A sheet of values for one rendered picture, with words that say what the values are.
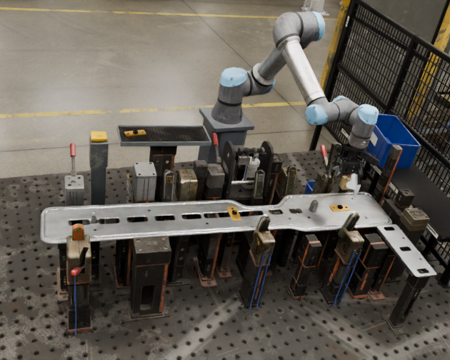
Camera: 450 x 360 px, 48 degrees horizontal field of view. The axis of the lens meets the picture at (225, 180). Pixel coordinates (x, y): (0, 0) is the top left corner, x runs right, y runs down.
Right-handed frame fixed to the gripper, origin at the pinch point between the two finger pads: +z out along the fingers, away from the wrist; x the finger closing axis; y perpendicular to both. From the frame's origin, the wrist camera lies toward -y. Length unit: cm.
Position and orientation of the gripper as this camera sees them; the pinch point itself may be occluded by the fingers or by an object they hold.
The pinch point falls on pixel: (347, 186)
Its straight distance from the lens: 212.2
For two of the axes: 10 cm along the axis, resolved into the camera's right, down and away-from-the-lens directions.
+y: -9.5, 0.4, -3.0
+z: -1.5, 8.2, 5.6
